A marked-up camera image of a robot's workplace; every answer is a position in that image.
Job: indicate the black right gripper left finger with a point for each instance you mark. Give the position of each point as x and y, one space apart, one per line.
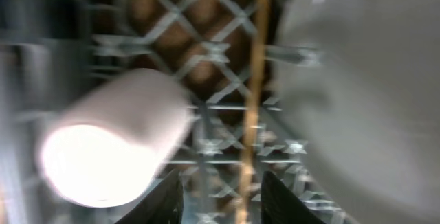
164 204

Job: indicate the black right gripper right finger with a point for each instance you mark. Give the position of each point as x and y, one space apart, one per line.
281 206

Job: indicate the pink cup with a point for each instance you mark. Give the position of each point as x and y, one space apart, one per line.
106 148

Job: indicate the grey plate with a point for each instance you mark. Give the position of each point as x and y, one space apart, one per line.
367 104

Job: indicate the wooden chopstick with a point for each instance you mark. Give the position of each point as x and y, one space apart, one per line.
251 116

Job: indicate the grey dishwasher rack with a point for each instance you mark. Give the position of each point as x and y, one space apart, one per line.
54 52

